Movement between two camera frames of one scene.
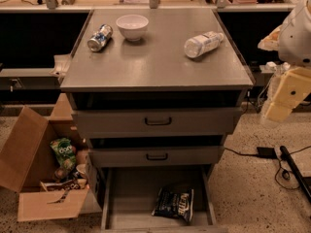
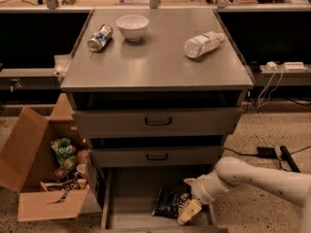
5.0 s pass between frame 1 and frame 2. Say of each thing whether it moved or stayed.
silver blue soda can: stayed
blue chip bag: stayed
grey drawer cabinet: stayed
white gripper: moved
